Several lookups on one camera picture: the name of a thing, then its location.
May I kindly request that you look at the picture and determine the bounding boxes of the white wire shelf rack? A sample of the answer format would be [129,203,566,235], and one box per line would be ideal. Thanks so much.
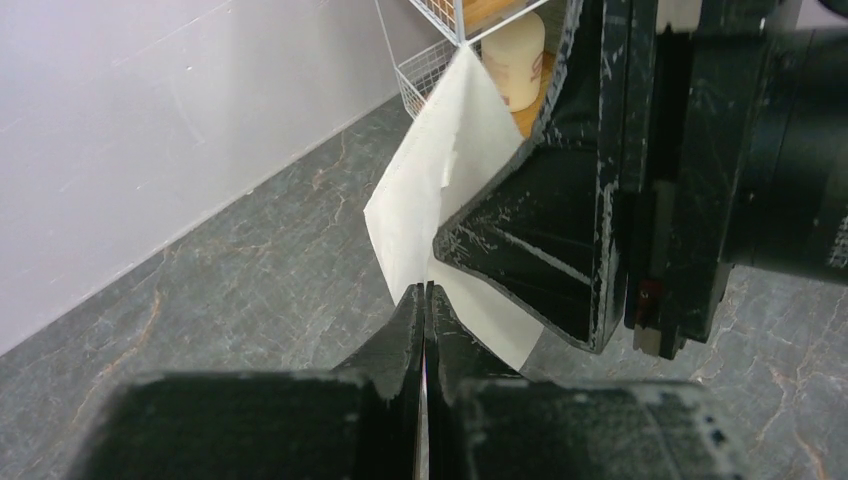
[374,1,568,138]

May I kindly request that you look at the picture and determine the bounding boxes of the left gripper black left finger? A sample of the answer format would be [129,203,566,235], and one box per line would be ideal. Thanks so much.
[68,284,424,479]

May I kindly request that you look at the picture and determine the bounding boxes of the white bottle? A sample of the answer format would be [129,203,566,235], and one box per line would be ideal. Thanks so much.
[481,12,546,112]

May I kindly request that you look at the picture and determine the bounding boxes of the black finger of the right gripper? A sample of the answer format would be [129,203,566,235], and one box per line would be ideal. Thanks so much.
[526,1,630,193]
[433,135,630,354]

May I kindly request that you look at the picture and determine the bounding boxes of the white paper coffee filter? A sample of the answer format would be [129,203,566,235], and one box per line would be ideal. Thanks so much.
[364,47,543,370]

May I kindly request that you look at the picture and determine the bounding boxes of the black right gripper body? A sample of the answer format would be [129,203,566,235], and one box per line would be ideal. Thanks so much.
[625,1,778,360]

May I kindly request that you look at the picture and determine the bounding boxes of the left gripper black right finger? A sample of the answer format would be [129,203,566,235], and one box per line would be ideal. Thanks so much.
[423,283,749,479]

